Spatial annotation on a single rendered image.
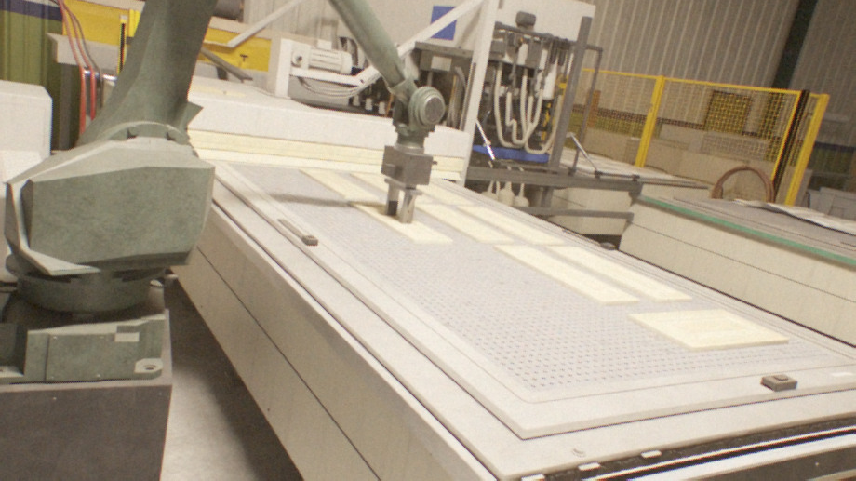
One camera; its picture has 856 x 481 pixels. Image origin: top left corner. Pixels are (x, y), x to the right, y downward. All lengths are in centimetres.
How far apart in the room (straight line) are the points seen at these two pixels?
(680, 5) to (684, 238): 696
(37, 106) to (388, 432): 304
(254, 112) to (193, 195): 197
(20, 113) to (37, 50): 393
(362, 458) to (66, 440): 89
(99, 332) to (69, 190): 43
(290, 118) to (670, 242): 354
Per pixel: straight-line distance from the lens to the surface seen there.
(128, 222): 217
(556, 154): 573
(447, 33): 632
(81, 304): 235
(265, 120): 416
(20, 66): 824
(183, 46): 260
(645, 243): 647
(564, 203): 719
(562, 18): 647
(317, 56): 512
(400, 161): 299
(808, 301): 568
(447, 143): 472
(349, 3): 271
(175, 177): 218
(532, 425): 154
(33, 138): 435
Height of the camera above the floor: 156
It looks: 13 degrees down
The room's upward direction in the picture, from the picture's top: 10 degrees clockwise
